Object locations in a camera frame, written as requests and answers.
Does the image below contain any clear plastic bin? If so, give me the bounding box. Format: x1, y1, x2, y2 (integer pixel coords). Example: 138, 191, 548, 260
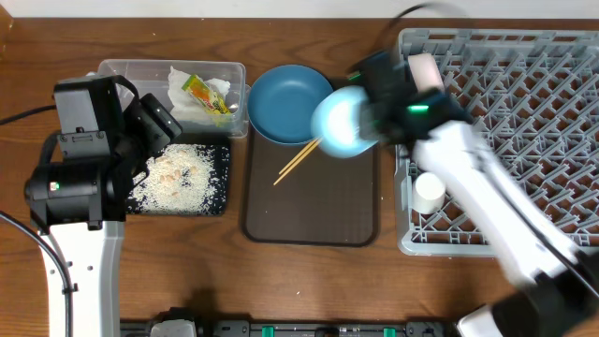
97, 59, 251, 139

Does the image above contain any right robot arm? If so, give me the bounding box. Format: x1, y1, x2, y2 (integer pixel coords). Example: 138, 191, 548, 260
358, 89, 598, 336

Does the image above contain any wooden chopstick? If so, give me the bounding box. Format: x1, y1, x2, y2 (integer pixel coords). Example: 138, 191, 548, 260
272, 142, 321, 185
279, 138, 322, 175

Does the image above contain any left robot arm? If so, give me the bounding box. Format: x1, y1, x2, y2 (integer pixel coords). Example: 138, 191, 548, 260
25, 89, 182, 336

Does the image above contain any white rice pile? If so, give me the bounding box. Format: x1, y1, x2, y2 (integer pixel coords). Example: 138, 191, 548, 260
128, 143, 229, 214

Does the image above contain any white speckled bowl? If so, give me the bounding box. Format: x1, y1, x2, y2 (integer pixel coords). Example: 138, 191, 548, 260
407, 53, 445, 92

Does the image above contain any light blue bowl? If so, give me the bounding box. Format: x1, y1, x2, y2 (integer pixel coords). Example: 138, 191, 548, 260
312, 86, 377, 158

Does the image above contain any grey dishwasher rack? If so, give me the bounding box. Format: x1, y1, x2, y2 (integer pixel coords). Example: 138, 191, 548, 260
398, 28, 598, 253

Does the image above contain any yellow green snack wrapper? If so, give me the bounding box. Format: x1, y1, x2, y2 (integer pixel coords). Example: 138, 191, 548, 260
182, 75, 230, 115

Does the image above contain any white tissue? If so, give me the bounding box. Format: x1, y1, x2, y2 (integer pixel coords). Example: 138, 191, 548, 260
168, 66, 232, 126

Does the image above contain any white paper cup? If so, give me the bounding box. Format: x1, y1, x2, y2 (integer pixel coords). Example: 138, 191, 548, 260
412, 172, 446, 214

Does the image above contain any brown serving tray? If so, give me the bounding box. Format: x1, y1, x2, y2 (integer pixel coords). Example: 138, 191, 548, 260
240, 130, 379, 247

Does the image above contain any black tray bin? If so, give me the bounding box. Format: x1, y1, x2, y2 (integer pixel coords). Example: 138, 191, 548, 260
124, 131, 232, 217

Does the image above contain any dark blue plate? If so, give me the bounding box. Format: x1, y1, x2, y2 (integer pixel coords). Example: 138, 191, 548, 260
247, 65, 333, 145

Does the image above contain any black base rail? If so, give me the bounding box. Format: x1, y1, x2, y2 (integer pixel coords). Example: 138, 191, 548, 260
120, 307, 458, 337

